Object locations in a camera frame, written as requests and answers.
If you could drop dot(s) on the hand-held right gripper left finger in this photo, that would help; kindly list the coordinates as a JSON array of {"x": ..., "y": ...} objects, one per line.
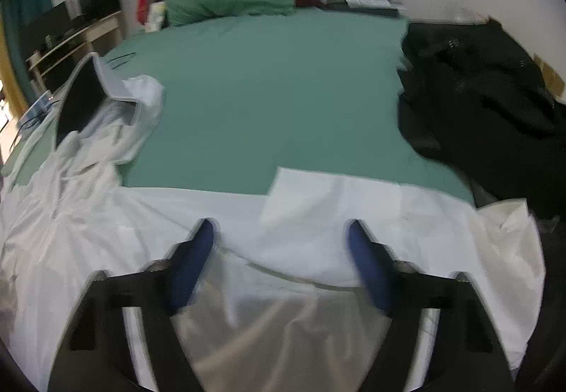
[{"x": 194, "y": 259}]

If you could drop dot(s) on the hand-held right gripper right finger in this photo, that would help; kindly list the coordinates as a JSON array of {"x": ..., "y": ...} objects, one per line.
[{"x": 369, "y": 259}]

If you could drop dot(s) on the white shirt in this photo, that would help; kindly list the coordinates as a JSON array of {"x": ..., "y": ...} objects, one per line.
[{"x": 309, "y": 219}]

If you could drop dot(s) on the bed with green sheet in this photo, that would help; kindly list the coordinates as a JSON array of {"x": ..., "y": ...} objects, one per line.
[{"x": 274, "y": 100}]

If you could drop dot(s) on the black garment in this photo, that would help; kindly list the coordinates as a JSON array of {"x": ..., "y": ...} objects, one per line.
[{"x": 477, "y": 87}]

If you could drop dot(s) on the white blue power strip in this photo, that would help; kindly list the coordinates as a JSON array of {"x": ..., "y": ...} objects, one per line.
[{"x": 40, "y": 104}]

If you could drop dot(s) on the white yellow packet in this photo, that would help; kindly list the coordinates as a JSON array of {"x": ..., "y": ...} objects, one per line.
[{"x": 155, "y": 16}]

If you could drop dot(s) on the light wooden desk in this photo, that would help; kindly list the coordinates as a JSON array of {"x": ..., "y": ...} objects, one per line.
[{"x": 104, "y": 27}]

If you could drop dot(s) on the yellow curtain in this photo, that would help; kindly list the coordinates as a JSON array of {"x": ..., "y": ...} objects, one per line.
[{"x": 9, "y": 64}]

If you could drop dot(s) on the black monitor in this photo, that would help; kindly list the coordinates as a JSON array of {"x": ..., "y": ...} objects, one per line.
[{"x": 48, "y": 27}]

